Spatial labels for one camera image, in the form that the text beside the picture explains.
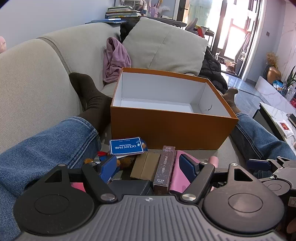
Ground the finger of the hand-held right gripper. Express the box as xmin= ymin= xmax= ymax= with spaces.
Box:
xmin=246 ymin=157 xmax=296 ymax=171

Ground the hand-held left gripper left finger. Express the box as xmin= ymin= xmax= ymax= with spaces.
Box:
xmin=44 ymin=156 xmax=117 ymax=202

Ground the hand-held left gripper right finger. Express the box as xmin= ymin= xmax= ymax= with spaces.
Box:
xmin=179 ymin=154 xmax=260 ymax=202

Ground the pink case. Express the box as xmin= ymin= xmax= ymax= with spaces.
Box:
xmin=168 ymin=150 xmax=201 ymax=195

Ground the plush toy keychain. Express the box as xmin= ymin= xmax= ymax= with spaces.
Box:
xmin=84 ymin=142 xmax=148 ymax=172

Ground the dark brown card box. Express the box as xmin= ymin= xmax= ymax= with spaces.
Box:
xmin=153 ymin=146 xmax=176 ymax=195

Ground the blue card tag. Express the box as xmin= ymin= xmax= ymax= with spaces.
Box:
xmin=109 ymin=137 xmax=144 ymax=155

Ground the small brown box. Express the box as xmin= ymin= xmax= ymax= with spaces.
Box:
xmin=130 ymin=151 xmax=161 ymax=181

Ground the orange cardboard box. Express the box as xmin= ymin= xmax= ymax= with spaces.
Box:
xmin=110 ymin=67 xmax=239 ymax=151

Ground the person's right leg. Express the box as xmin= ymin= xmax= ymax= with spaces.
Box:
xmin=231 ymin=112 xmax=296 ymax=179

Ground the person's leg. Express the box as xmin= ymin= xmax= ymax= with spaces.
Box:
xmin=0 ymin=116 xmax=102 ymax=241
xmin=231 ymin=112 xmax=296 ymax=179

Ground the black box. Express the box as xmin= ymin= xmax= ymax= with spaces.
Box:
xmin=107 ymin=179 xmax=154 ymax=196

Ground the flat pink item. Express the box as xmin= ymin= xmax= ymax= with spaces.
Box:
xmin=69 ymin=182 xmax=86 ymax=193

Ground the red and white packet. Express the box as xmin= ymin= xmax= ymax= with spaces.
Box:
xmin=276 ymin=120 xmax=293 ymax=138

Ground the marble coffee table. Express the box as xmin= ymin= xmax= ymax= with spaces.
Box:
xmin=252 ymin=102 xmax=296 ymax=149

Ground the person's left leg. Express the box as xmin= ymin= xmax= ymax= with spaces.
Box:
xmin=0 ymin=116 xmax=102 ymax=241

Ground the person's right foot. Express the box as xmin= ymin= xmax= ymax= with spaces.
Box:
xmin=222 ymin=88 xmax=241 ymax=114

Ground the dark brown object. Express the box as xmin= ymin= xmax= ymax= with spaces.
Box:
xmin=69 ymin=72 xmax=113 ymax=139

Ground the white low cabinet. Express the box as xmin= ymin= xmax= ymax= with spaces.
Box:
xmin=255 ymin=76 xmax=296 ymax=109

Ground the brown vase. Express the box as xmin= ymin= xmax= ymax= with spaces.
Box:
xmin=267 ymin=66 xmax=282 ymax=84

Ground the green plant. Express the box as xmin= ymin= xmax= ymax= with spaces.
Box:
xmin=285 ymin=66 xmax=296 ymax=90

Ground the black jacket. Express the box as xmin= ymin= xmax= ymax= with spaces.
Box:
xmin=198 ymin=46 xmax=228 ymax=94

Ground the pink cloth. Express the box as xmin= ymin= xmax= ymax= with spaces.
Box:
xmin=103 ymin=37 xmax=132 ymax=83

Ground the beige sofa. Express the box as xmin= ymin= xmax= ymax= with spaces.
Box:
xmin=0 ymin=22 xmax=232 ymax=181

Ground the beige sofa cushion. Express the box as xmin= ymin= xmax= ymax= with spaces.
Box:
xmin=122 ymin=17 xmax=208 ymax=76

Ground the black chair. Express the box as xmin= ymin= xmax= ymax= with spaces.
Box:
xmin=186 ymin=17 xmax=199 ymax=32

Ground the blue folder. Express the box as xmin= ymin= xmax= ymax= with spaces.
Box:
xmin=85 ymin=19 xmax=127 ymax=24

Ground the stack of books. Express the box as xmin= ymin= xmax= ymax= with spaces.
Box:
xmin=105 ymin=6 xmax=141 ymax=19

